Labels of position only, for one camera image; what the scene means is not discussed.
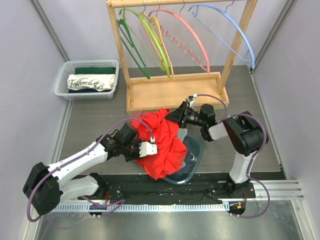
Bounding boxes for red tank top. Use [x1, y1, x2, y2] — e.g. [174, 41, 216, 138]
[131, 108, 188, 180]

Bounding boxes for pink hanger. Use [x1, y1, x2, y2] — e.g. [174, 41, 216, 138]
[148, 0, 211, 73]

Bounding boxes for yellow hanger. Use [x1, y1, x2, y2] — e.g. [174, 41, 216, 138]
[141, 11, 174, 80]

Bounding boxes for lime green hanger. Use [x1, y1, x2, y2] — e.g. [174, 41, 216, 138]
[116, 5, 174, 80]

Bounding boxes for light blue hanger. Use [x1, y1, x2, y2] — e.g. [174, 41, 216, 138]
[188, 3, 256, 70]

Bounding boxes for grey tank top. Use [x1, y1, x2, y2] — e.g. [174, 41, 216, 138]
[176, 128, 188, 142]

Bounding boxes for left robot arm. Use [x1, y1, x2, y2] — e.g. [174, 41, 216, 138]
[22, 123, 157, 222]

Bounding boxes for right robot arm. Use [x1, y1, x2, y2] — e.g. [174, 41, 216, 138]
[165, 101, 269, 198]

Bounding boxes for wooden clothes rack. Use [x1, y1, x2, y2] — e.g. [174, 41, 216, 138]
[106, 0, 257, 113]

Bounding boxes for teal plastic bin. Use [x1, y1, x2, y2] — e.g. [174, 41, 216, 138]
[132, 132, 205, 186]

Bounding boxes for folded white printed shirt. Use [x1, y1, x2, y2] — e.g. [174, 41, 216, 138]
[67, 74, 116, 92]

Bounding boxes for folded navy garment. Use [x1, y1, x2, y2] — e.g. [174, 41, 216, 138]
[68, 88, 111, 94]

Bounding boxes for folded green garment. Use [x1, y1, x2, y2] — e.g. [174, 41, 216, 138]
[74, 66, 116, 75]

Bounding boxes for white plastic basket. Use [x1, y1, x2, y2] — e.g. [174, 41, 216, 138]
[54, 59, 120, 100]

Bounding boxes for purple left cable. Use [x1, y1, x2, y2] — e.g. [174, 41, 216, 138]
[26, 117, 156, 223]

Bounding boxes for purple cable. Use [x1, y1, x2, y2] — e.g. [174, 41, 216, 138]
[26, 117, 156, 223]
[194, 93, 271, 220]

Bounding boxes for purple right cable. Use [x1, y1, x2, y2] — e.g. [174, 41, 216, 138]
[194, 93, 271, 220]

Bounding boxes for white slotted cable duct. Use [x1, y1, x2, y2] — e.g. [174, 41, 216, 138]
[51, 201, 230, 213]

